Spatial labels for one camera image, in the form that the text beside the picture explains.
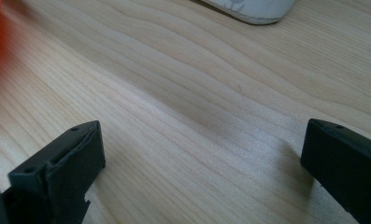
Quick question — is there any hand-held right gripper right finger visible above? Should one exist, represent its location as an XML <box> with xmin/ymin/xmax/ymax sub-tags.
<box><xmin>300</xmin><ymin>118</ymin><xmax>371</xmax><ymax>224</ymax></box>

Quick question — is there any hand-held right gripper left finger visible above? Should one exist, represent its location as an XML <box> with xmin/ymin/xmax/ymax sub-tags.
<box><xmin>1</xmin><ymin>119</ymin><xmax>107</xmax><ymax>224</ymax></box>

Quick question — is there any white cloth object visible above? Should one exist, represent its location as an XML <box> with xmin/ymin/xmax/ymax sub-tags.
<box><xmin>201</xmin><ymin>0</ymin><xmax>297</xmax><ymax>26</ymax></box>

